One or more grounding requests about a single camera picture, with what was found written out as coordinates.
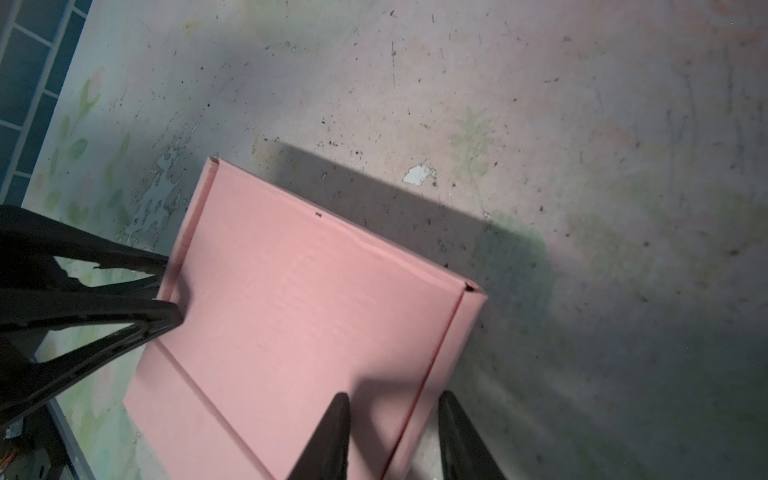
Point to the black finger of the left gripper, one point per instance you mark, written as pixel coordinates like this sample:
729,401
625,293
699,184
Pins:
52,340
31,243

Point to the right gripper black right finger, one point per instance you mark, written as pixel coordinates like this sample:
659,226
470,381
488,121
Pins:
464,455

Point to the pink paper box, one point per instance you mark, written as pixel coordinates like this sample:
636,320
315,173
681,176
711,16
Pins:
286,305

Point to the aluminium front rail frame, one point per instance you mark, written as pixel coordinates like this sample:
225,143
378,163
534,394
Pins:
42,446

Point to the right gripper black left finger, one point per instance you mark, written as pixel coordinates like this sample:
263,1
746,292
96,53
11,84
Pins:
325,457

